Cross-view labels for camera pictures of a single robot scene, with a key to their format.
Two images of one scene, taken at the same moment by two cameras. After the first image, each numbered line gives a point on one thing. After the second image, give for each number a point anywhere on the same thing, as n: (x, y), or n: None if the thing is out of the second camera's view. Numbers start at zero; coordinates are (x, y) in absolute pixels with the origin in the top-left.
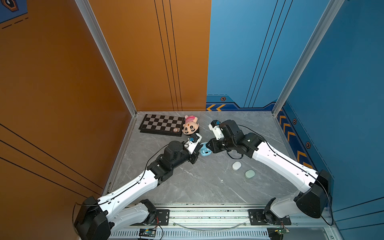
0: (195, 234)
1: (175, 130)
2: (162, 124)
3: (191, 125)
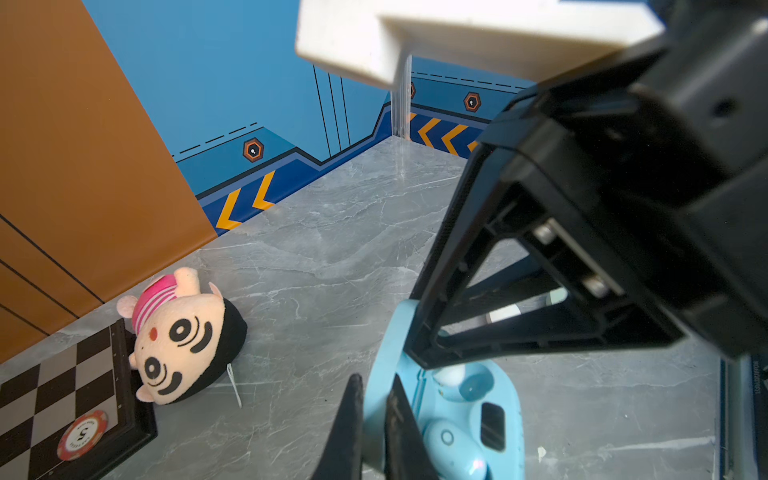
0: None
1: (82, 435)
2: (78, 415)
3: (186, 340)
